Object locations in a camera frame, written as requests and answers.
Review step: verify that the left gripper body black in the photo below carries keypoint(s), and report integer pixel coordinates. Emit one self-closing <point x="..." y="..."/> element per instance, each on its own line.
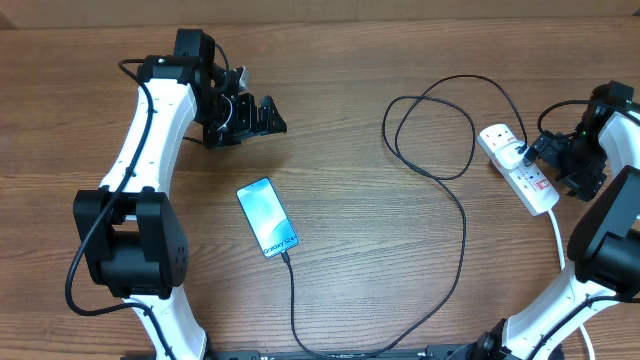
<point x="230" y="117"/>

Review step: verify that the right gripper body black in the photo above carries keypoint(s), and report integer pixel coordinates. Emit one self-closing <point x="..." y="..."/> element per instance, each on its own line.
<point x="581" y="160"/>

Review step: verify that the blue Samsung Galaxy smartphone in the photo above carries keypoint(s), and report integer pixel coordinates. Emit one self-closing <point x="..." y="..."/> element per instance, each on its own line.
<point x="267" y="218"/>

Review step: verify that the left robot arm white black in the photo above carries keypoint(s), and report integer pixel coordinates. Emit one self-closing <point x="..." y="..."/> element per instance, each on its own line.
<point x="134" y="252"/>

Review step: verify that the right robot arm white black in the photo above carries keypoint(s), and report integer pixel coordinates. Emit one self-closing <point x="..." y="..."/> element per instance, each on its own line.
<point x="602" y="265"/>

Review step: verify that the white charger adapter plug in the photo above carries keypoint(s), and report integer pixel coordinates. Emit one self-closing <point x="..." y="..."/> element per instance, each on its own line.
<point x="509" y="156"/>

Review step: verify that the white power extension strip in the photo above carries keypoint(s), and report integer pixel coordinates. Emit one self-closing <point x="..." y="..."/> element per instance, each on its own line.
<point x="528" y="182"/>

